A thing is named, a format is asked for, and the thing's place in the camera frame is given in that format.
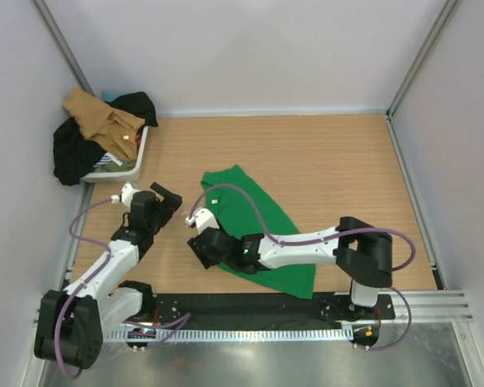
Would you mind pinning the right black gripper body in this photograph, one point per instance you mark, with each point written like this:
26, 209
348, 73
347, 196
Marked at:
206, 260

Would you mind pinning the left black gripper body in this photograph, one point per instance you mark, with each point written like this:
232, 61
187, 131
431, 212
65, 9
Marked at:
159, 219

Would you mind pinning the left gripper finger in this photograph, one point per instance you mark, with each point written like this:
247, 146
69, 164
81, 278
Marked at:
174, 202
160, 190

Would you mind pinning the green tank top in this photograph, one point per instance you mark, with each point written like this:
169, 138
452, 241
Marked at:
238, 218

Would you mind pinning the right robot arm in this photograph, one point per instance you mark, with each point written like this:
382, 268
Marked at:
361, 251

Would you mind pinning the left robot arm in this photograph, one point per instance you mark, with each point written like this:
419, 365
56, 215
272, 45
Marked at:
74, 321

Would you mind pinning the tan tank top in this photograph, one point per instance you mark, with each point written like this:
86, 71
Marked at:
113, 129

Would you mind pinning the black tank top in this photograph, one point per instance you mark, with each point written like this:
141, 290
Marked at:
138, 104

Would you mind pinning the camouflage garment in bin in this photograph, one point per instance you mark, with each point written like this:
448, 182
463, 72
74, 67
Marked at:
122, 167

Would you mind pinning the white laundry bin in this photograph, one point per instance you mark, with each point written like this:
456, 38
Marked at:
130, 176

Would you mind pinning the striped garment in bin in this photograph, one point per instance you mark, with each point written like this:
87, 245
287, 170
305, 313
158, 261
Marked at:
106, 159

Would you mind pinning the black garment over bin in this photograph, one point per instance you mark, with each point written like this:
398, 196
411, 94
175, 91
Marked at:
73, 155

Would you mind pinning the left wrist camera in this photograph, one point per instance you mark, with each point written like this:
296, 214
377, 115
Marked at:
126, 195

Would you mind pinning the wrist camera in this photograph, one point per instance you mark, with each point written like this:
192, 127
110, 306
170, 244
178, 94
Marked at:
126, 195
201, 219

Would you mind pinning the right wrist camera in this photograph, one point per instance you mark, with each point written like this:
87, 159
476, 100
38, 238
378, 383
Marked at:
201, 219

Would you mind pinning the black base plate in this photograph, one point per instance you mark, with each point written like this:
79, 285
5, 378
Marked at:
270, 312

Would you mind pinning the slotted cable duct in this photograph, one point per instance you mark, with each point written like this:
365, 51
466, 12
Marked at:
127, 334

